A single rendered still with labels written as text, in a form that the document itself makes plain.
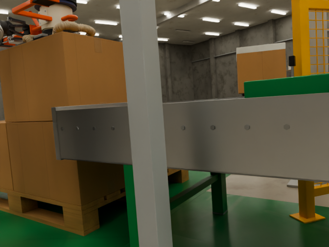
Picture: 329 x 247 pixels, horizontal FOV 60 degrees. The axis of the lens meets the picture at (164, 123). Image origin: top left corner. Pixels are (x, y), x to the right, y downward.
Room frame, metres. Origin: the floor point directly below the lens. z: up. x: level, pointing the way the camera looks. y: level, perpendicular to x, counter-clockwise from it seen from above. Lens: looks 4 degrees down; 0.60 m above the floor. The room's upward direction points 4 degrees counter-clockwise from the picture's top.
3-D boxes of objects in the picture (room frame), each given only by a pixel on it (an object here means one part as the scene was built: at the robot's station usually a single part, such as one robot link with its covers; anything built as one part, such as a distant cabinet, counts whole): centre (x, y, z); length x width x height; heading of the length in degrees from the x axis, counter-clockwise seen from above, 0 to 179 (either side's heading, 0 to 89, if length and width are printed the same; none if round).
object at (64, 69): (1.64, 0.55, 0.75); 0.60 x 0.40 x 0.40; 55
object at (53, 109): (1.41, 0.23, 0.58); 0.70 x 0.03 x 0.06; 145
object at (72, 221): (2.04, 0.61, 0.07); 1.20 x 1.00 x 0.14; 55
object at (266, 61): (2.79, -0.95, 0.82); 0.60 x 0.40 x 0.40; 166
